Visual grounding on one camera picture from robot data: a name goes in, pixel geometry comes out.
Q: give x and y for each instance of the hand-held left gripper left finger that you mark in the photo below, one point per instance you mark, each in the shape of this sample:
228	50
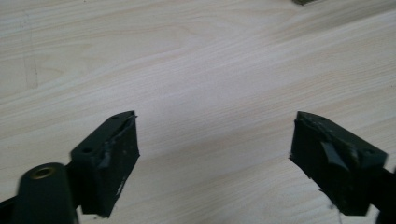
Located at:
106	168

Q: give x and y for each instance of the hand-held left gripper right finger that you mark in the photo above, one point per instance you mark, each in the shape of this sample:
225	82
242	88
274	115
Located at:
330	168

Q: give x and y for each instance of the dark olive object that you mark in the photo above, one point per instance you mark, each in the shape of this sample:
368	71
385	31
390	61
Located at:
302	2

